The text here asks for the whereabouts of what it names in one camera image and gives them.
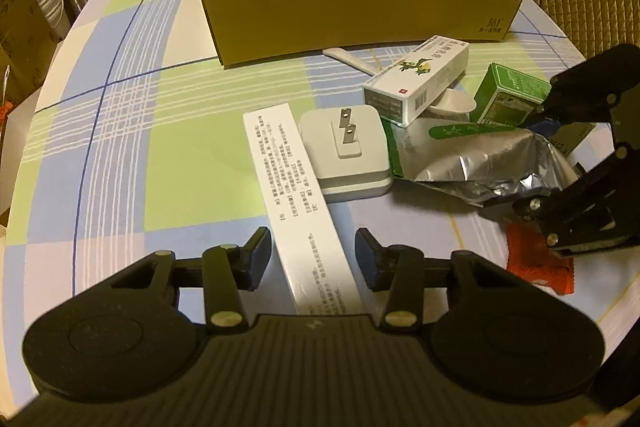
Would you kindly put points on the silver foil pouch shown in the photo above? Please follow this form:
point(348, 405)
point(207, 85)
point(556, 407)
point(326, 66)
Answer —
point(475, 162)

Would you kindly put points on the brown cardboard box with bags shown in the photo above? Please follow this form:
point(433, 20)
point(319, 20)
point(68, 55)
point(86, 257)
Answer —
point(20, 37)

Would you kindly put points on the red candy packet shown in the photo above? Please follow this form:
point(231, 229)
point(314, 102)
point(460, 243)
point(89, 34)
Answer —
point(530, 262)

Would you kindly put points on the long white printed box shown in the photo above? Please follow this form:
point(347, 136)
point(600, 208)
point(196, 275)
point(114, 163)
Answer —
point(295, 197)

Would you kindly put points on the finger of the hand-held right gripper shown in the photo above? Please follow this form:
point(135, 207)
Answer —
point(585, 202)
point(575, 92)

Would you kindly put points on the small green box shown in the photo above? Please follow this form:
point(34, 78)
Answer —
point(505, 92)

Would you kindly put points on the white plastic spoon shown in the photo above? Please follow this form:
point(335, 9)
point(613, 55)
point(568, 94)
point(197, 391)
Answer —
point(350, 57)

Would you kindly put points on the white green medicine box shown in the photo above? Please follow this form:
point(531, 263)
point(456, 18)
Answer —
point(425, 72)

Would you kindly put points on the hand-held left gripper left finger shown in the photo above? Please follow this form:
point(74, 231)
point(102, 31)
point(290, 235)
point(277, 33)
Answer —
point(257, 257)

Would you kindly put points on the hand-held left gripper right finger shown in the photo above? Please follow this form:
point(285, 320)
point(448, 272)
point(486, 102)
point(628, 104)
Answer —
point(365, 257)

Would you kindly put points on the plaid cloth desktop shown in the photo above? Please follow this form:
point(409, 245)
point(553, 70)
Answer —
point(175, 132)

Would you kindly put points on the white power adapter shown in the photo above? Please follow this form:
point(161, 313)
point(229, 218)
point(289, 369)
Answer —
point(320, 142)

